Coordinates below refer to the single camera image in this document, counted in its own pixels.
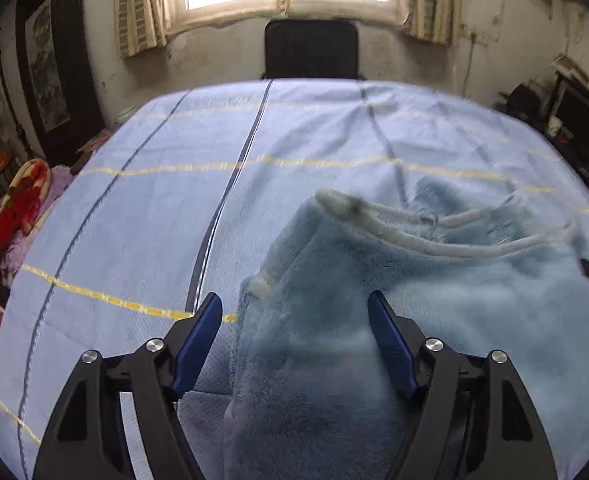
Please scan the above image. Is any computer monitor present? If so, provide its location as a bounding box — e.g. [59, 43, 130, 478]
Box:
[551, 82, 589, 160]

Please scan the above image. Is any blue fleece zip jacket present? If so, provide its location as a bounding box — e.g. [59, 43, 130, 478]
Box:
[224, 178, 589, 479]

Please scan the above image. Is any left checked curtain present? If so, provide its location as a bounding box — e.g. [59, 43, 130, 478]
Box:
[113, 0, 168, 60]

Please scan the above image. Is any red floral blanket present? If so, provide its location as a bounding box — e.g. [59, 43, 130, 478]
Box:
[0, 158, 52, 256]

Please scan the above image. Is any blue striped bed sheet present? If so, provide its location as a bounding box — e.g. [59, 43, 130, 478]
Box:
[0, 80, 589, 479]

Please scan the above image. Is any black chair behind bed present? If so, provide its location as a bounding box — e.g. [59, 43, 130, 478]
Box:
[262, 18, 360, 80]

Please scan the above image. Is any black computer desk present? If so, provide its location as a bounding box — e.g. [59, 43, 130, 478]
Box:
[494, 73, 589, 188]

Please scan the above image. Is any dark framed wall painting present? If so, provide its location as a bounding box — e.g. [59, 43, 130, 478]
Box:
[14, 0, 104, 166]

